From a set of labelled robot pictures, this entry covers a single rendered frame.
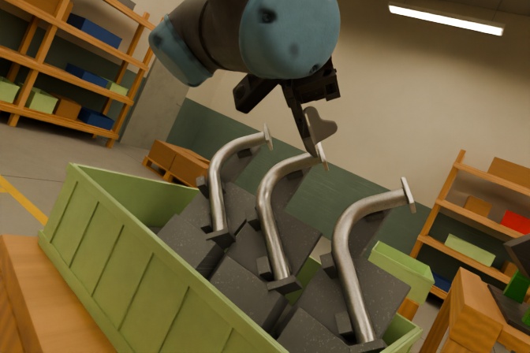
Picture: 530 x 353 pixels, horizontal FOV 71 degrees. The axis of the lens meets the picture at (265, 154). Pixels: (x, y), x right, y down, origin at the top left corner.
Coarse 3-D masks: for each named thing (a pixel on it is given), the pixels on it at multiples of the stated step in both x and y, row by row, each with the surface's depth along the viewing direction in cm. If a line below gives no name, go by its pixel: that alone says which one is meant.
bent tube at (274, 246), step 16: (320, 144) 76; (288, 160) 77; (304, 160) 76; (320, 160) 76; (272, 176) 76; (256, 192) 76; (256, 208) 75; (272, 224) 71; (272, 240) 69; (272, 256) 68; (272, 272) 67; (288, 272) 66
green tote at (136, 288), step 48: (96, 192) 65; (144, 192) 87; (192, 192) 98; (48, 240) 70; (96, 240) 62; (144, 240) 55; (96, 288) 60; (144, 288) 54; (192, 288) 48; (144, 336) 52; (192, 336) 47; (240, 336) 43; (384, 336) 72
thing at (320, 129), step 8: (304, 112) 58; (312, 112) 58; (312, 120) 59; (320, 120) 59; (328, 120) 59; (312, 128) 59; (320, 128) 59; (328, 128) 59; (336, 128) 59; (312, 136) 60; (320, 136) 60; (328, 136) 60; (304, 144) 60; (312, 144) 60; (312, 152) 61
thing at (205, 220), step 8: (200, 176) 84; (200, 184) 83; (224, 184) 88; (208, 192) 86; (224, 192) 87; (200, 216) 78; (208, 216) 78; (200, 224) 77; (208, 224) 76; (208, 232) 78
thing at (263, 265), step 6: (246, 210) 73; (252, 210) 73; (246, 216) 73; (252, 216) 72; (276, 216) 77; (252, 222) 73; (258, 222) 73; (276, 222) 75; (258, 228) 76; (258, 258) 68; (264, 258) 67; (288, 258) 71; (258, 264) 67; (264, 264) 67; (270, 264) 68; (288, 264) 69; (258, 270) 67; (264, 270) 66; (270, 270) 67; (264, 276) 67; (270, 276) 68
